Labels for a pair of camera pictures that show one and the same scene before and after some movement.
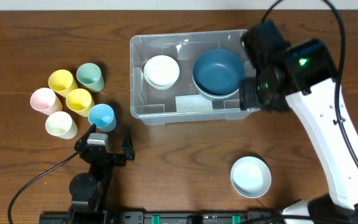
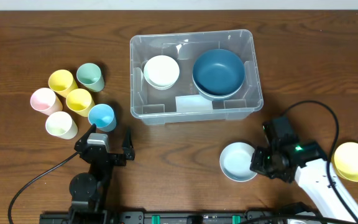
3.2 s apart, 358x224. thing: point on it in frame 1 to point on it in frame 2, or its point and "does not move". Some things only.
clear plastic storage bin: x=188 y=77 does not move
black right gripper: x=247 y=94 to x=260 y=160
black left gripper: x=105 y=157 does not move
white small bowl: x=161 y=72 does not move
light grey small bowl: x=250 y=177 to x=235 y=162
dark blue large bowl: x=218 y=73 does not move
